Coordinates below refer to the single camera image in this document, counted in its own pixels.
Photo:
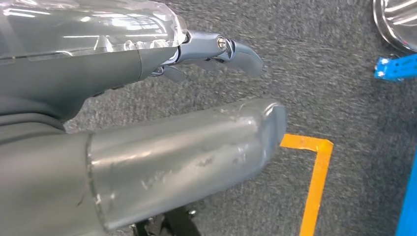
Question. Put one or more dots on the blue steel shelf rack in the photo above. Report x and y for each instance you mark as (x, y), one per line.
(397, 68)

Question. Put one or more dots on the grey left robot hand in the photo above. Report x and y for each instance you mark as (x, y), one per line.
(81, 49)

